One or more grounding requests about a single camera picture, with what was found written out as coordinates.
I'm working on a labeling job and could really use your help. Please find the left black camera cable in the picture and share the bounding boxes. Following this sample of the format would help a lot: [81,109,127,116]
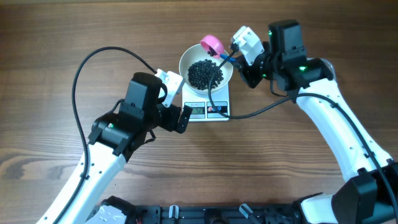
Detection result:
[51,46,158,224]

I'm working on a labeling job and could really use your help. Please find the black beans in bowl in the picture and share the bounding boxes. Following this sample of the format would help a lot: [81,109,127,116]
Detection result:
[188,59,224,90]

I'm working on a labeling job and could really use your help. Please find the white digital kitchen scale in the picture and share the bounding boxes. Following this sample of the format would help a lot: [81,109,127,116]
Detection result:
[182,83,230,122]

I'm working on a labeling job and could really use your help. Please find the black camera cable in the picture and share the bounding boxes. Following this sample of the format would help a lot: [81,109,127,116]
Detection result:
[51,46,158,224]
[207,45,398,218]

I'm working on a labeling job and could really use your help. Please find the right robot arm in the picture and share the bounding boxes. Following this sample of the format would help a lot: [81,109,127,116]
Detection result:
[231,20,397,223]

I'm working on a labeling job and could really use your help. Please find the white round bowl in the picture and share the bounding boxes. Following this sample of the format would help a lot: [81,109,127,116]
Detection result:
[179,44,233,95]

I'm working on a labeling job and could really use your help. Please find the pink scoop blue handle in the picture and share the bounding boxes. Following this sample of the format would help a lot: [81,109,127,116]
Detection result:
[200,34,228,60]

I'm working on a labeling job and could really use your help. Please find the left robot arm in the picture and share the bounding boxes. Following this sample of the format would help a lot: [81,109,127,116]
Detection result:
[39,70,192,223]

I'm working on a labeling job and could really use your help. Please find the clear plastic container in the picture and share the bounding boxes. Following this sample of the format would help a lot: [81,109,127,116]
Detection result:
[321,58,336,81]

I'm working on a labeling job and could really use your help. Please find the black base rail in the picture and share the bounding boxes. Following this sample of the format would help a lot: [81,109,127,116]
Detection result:
[93,195,305,224]

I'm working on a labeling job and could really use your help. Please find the right black camera cable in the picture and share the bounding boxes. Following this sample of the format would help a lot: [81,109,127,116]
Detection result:
[207,45,398,218]

